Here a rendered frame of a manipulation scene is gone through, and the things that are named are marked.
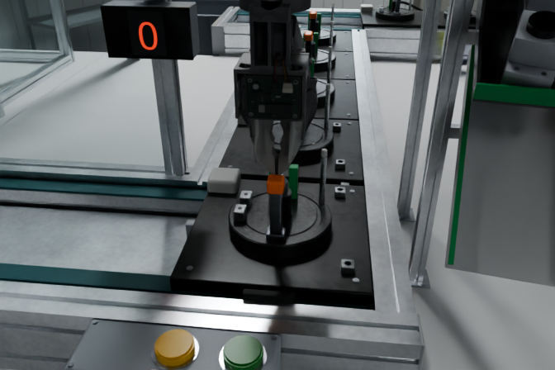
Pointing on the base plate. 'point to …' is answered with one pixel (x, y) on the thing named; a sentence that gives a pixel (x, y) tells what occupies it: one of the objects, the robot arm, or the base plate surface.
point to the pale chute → (504, 191)
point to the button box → (115, 346)
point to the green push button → (243, 353)
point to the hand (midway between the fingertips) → (277, 161)
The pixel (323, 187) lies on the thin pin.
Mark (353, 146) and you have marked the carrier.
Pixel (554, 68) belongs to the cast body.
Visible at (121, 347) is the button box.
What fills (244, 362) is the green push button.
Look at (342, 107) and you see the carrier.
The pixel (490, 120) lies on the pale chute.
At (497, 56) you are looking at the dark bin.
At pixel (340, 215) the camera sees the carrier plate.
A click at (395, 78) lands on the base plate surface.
